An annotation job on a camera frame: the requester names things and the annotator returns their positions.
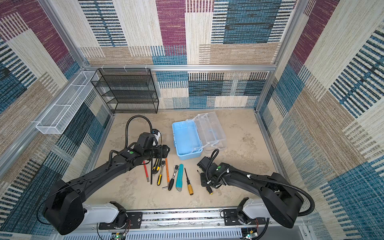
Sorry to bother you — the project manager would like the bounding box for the black yellow small screwdriver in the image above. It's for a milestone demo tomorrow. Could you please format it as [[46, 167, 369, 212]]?
[[198, 172, 213, 195]]

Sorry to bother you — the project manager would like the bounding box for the light blue plastic tool box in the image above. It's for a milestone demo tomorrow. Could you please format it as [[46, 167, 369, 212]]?
[[172, 112, 228, 161]]

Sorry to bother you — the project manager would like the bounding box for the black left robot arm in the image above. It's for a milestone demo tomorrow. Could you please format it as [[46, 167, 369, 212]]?
[[42, 142, 170, 235]]

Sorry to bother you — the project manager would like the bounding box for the orange pencil tool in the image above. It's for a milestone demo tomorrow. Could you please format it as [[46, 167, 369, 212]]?
[[162, 158, 170, 190]]

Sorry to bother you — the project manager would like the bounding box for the black hex key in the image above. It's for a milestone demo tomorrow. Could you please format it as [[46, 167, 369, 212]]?
[[150, 159, 153, 185]]

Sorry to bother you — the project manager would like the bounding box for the teal utility knife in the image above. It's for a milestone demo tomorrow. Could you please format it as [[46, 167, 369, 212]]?
[[176, 164, 184, 192]]

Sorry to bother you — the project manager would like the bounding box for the red hex key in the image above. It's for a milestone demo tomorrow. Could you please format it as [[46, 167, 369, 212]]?
[[143, 161, 150, 183]]

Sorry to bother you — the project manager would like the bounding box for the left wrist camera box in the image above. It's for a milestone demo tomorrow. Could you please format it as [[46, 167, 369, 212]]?
[[152, 129, 162, 146]]

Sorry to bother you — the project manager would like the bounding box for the wooden handled screwdriver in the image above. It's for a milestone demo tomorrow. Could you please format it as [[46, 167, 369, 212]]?
[[185, 169, 194, 196]]

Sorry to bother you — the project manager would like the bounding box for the yellow handled wrench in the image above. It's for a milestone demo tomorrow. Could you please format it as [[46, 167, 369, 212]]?
[[157, 160, 166, 186]]

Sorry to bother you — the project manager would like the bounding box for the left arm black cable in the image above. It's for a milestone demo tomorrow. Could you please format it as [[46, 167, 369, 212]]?
[[124, 115, 154, 148]]

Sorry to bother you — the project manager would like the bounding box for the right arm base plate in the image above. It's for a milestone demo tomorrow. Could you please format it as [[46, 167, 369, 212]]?
[[220, 209, 267, 226]]

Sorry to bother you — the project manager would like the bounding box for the black wire mesh shelf rack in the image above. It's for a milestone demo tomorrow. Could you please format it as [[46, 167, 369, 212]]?
[[91, 68, 159, 114]]

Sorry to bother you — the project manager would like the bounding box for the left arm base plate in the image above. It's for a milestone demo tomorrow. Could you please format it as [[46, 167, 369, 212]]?
[[98, 212, 143, 230]]

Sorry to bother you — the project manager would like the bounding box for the white wire mesh basket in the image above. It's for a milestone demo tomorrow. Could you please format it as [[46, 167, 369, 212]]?
[[36, 71, 95, 135]]

